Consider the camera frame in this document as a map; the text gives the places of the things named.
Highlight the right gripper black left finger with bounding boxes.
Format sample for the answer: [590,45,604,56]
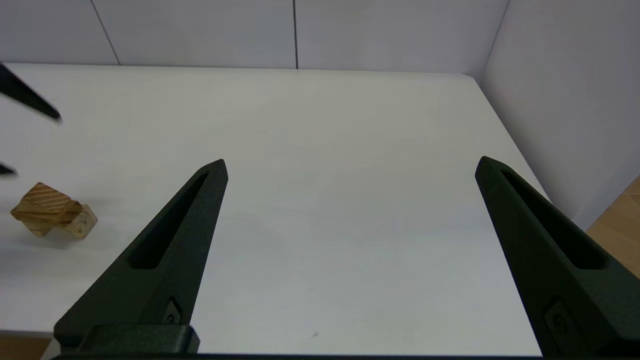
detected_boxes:
[54,159,229,351]

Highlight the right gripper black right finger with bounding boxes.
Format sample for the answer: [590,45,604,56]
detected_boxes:
[474,156,640,360]

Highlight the triangular wooden building block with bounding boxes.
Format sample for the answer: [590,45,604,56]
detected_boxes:
[20,182,72,213]

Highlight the rectangular wooden building block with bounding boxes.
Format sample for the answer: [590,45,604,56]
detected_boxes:
[10,198,84,237]

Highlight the arched wooden building block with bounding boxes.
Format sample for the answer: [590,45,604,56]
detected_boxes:
[59,204,99,240]

